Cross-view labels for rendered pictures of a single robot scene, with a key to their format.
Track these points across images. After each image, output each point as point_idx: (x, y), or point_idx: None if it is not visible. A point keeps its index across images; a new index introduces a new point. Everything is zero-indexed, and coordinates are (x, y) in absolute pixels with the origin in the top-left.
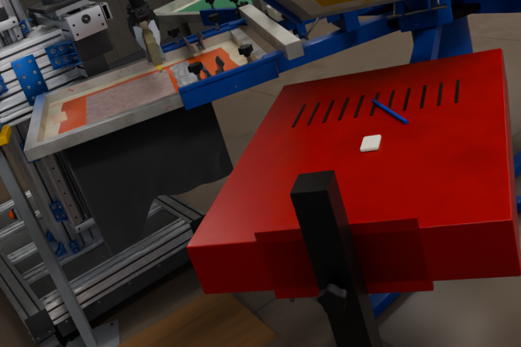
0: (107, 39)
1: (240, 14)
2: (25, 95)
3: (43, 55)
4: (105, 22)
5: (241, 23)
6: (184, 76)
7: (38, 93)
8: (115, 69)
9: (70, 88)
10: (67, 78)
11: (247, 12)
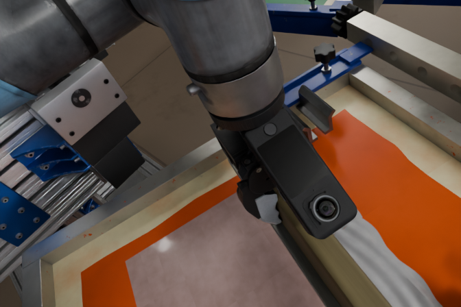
0: (127, 111)
1: (352, 33)
2: (3, 238)
3: (13, 162)
4: (121, 91)
5: (320, 33)
6: (351, 241)
7: (25, 224)
8: (160, 177)
9: (85, 234)
10: (71, 179)
11: (392, 39)
